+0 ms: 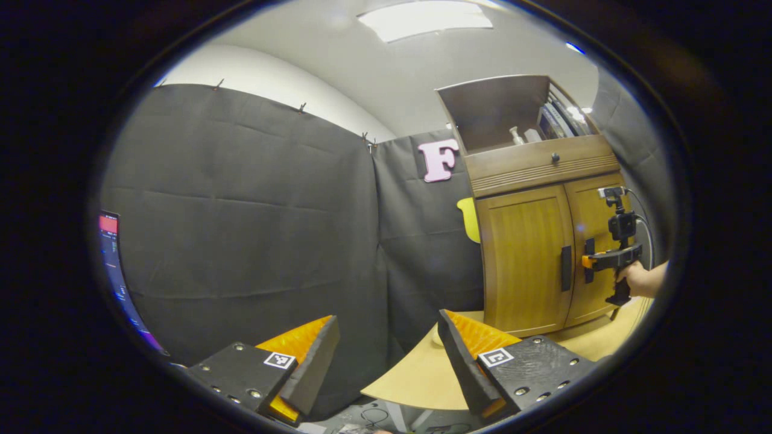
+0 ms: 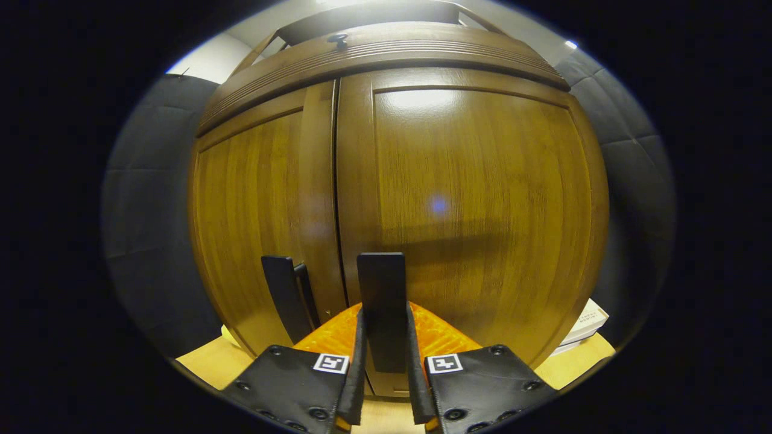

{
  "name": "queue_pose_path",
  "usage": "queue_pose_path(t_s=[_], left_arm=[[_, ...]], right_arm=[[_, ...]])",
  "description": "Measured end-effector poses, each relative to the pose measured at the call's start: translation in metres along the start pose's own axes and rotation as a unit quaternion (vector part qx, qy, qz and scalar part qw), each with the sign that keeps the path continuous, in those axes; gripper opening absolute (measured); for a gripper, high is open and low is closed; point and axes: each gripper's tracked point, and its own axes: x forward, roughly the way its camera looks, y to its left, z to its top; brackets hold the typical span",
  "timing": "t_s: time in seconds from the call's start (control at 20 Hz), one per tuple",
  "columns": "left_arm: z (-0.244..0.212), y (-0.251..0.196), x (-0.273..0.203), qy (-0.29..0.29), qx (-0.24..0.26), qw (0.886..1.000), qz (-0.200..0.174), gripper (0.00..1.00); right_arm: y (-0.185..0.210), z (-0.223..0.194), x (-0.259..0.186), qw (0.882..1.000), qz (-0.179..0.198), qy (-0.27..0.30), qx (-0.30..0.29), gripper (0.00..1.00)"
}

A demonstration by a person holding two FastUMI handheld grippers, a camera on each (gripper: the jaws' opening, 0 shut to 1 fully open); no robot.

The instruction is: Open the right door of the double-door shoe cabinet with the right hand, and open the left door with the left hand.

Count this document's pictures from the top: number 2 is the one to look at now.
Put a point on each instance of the wooden drawer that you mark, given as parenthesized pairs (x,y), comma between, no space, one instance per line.
(410,35)

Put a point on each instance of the black drawer knob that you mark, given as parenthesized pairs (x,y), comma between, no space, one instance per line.
(338,40)

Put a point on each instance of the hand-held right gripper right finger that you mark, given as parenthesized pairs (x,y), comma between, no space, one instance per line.
(417,386)

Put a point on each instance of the wooden cabinet door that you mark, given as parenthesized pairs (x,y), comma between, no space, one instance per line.
(482,211)
(259,211)

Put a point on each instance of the yellow object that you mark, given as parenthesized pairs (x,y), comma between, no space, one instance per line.
(230,337)

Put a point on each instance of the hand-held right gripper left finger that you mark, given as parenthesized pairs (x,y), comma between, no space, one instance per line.
(354,386)

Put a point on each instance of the beige box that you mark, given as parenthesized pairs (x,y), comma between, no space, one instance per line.
(591,319)

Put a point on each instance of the wooden double-door shoe cabinet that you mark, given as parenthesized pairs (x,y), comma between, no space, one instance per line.
(374,13)

